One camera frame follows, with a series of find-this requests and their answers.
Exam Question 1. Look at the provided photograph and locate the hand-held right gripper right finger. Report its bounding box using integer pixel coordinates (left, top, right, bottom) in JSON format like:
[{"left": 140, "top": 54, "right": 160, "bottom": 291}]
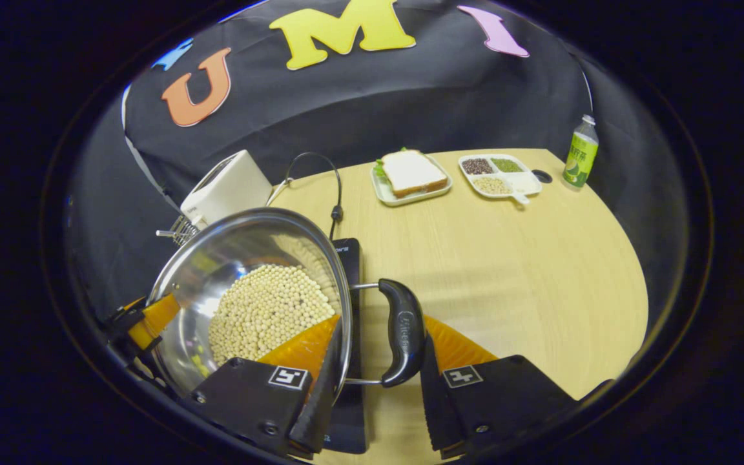
[{"left": 420, "top": 315, "right": 576, "bottom": 459}]

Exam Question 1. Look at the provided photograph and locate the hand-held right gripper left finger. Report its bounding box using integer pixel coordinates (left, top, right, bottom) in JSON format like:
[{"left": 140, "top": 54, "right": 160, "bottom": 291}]
[{"left": 190, "top": 313, "right": 346, "bottom": 456}]

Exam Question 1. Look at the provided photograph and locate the black induction cooktop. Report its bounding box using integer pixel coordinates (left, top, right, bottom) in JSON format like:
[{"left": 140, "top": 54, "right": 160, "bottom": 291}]
[{"left": 320, "top": 238, "right": 367, "bottom": 455}]

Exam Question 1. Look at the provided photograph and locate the stainless steel pot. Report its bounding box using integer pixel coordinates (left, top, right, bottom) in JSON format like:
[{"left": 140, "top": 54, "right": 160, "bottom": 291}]
[{"left": 146, "top": 207, "right": 427, "bottom": 396}]

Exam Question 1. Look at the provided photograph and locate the pile of soybeans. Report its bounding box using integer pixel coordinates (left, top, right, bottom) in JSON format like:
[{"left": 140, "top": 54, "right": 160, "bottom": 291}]
[{"left": 208, "top": 263, "right": 342, "bottom": 366}]

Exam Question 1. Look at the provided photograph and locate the white toaster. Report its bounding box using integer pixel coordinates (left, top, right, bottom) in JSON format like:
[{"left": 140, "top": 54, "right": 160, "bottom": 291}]
[{"left": 180, "top": 150, "right": 274, "bottom": 227}]

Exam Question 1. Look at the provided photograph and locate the white rectangular plate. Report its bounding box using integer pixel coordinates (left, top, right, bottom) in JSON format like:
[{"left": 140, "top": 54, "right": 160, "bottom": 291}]
[{"left": 370, "top": 155, "right": 454, "bottom": 207}]

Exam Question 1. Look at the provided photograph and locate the white divided tray with grains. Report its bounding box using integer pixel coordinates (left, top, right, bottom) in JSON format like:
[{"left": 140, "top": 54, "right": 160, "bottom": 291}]
[{"left": 458, "top": 154, "right": 543, "bottom": 206}]

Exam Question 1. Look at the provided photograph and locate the green drink bottle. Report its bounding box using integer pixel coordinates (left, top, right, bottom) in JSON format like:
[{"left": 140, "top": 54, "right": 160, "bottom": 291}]
[{"left": 562, "top": 114, "right": 599, "bottom": 190}]

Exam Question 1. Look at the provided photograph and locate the small wire basket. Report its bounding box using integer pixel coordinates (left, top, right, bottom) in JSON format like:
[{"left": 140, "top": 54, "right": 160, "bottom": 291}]
[{"left": 156, "top": 215, "right": 208, "bottom": 247}]

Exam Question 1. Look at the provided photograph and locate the black power cable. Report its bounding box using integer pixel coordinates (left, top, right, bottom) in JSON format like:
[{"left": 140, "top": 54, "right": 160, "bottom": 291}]
[{"left": 285, "top": 152, "right": 345, "bottom": 241}]

